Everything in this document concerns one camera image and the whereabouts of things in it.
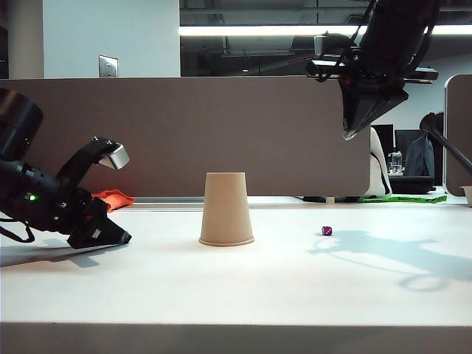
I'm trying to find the silver wall plate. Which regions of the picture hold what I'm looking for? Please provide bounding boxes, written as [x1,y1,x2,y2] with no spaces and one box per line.
[98,55,119,78]

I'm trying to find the black left camera bracket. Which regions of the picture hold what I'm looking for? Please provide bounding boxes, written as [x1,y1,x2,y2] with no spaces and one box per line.
[57,135,112,186]

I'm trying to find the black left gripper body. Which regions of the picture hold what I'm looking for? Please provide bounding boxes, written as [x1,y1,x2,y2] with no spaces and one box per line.
[47,184,108,249]

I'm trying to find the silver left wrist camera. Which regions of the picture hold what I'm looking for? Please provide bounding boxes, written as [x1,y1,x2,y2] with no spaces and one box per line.
[96,142,131,171]

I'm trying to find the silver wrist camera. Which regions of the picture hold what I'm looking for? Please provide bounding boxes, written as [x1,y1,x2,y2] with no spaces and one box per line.
[313,32,355,57]
[96,142,131,171]

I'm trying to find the black computer monitor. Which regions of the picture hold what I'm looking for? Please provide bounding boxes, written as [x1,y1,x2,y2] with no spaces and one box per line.
[395,129,425,156]
[372,124,395,153]

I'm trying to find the black slanted pole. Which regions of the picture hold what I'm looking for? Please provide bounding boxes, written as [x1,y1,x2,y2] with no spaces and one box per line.
[420,112,472,169]

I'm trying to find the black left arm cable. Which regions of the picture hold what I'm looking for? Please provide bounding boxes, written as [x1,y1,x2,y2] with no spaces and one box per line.
[0,217,36,243]

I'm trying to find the grey jacket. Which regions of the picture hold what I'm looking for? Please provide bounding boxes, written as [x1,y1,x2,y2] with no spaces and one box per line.
[404,134,436,178]

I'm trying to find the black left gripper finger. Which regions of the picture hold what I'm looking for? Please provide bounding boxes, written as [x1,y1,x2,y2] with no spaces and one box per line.
[73,226,128,251]
[94,212,133,243]

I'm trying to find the large brown partition panel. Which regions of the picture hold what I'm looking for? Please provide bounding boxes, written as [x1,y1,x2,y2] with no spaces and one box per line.
[0,75,372,198]

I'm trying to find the brown paper cup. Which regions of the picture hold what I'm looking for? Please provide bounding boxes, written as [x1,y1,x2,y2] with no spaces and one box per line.
[198,172,255,247]

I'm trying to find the black zip pouch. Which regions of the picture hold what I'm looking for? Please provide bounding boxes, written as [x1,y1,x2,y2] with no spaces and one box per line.
[389,176,437,195]

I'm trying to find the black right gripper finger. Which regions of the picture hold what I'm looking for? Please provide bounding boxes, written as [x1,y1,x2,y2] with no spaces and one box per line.
[344,87,410,142]
[339,78,385,140]

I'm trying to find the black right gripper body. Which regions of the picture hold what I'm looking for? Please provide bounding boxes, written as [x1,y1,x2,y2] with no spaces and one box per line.
[305,46,440,90]

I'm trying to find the orange cloth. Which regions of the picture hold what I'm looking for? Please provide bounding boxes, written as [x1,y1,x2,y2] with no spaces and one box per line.
[91,189,136,212]

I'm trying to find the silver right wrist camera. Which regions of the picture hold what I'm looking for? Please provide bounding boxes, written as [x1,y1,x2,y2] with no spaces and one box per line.
[313,32,355,57]

